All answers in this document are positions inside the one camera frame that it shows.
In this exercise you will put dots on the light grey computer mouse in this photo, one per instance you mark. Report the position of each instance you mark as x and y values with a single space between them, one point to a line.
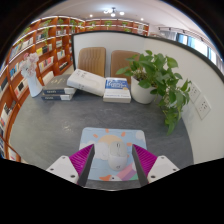
117 156

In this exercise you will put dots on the green plant in white pot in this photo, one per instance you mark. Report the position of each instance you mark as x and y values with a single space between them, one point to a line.
156 71

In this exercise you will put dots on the white book with blue cover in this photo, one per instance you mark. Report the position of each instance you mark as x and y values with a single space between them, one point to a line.
116 90

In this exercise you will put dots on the orange wooden bookshelf unit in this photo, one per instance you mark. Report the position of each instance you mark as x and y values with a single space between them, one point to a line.
43 50

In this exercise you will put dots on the white vase with pink flowers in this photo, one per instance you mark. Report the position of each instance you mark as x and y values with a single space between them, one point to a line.
33 76

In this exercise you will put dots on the white wall socket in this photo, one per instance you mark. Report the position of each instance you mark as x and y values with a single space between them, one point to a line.
195 92
203 107

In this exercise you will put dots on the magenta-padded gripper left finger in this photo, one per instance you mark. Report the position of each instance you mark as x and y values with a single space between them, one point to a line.
63 168

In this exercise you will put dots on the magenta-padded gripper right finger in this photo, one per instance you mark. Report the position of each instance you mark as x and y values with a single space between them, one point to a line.
163 168

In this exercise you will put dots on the thick white book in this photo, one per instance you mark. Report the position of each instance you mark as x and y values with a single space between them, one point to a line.
86 81

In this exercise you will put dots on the multi-bulb ceiling lamp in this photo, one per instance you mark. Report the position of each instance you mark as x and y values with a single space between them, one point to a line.
113 12

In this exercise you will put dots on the pastel sun print mouse pad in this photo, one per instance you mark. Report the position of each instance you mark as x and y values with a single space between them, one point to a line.
100 133

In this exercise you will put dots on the window with grey curtains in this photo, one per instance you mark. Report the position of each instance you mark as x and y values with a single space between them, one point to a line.
200 45

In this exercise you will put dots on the tan upholstered chair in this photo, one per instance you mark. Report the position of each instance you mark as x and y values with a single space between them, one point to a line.
91 61
121 65

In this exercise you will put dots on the recessed ceiling spotlights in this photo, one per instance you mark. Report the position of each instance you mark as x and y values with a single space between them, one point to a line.
90 15

